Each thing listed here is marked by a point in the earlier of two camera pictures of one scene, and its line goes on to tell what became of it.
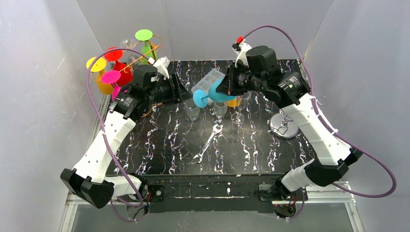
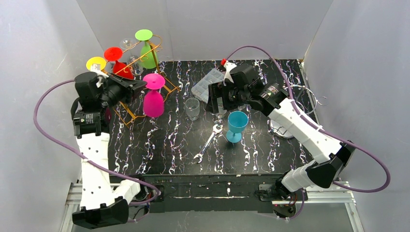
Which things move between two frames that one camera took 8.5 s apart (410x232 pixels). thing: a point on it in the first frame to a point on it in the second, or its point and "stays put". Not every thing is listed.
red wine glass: (126, 75) stays put
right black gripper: (230, 82) to (215, 97)
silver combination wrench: (217, 128) stays put
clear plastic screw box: (205, 84) stays put
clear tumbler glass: (192, 111) stays put
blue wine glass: (200, 97) to (237, 121)
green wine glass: (145, 35) stays put
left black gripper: (174, 88) to (124, 88)
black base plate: (214, 194) stays put
